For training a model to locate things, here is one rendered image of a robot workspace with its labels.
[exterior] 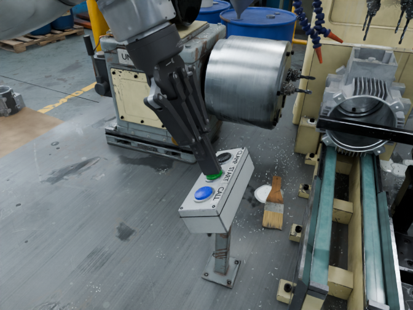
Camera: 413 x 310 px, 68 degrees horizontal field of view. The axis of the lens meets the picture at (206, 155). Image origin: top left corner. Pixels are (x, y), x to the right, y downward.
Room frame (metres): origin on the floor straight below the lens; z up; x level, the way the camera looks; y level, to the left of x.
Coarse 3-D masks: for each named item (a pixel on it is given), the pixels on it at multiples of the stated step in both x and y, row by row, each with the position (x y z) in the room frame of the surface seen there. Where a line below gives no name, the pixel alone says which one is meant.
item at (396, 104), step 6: (342, 66) 0.85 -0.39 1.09; (336, 72) 0.84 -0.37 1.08; (342, 72) 0.84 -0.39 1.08; (342, 90) 0.68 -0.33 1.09; (336, 96) 0.67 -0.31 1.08; (342, 96) 0.67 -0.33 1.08; (336, 102) 0.67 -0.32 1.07; (390, 102) 0.64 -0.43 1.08; (396, 102) 0.63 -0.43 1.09; (396, 108) 0.63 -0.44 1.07; (402, 108) 0.62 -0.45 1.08; (324, 138) 0.67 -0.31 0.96; (330, 144) 0.67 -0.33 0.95; (372, 150) 0.63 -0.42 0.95; (378, 150) 0.63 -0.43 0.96; (384, 150) 0.62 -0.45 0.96
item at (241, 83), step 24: (216, 48) 0.84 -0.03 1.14; (240, 48) 0.81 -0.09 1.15; (264, 48) 0.80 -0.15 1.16; (288, 48) 0.81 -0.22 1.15; (216, 72) 0.77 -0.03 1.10; (240, 72) 0.76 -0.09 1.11; (264, 72) 0.74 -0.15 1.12; (288, 72) 0.85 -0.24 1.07; (216, 96) 0.76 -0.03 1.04; (240, 96) 0.73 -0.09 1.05; (264, 96) 0.71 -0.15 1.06; (240, 120) 0.75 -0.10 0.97; (264, 120) 0.72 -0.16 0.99
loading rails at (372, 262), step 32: (320, 160) 0.62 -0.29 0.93; (352, 160) 0.73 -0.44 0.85; (320, 192) 0.52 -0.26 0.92; (352, 192) 0.60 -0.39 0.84; (384, 192) 0.50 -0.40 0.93; (320, 224) 0.42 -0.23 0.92; (352, 224) 0.49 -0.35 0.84; (384, 224) 0.41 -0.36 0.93; (320, 256) 0.34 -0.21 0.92; (352, 256) 0.40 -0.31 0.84; (384, 256) 0.34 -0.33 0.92; (288, 288) 0.33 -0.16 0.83; (320, 288) 0.27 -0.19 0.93; (352, 288) 0.32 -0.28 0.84; (384, 288) 0.28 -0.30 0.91
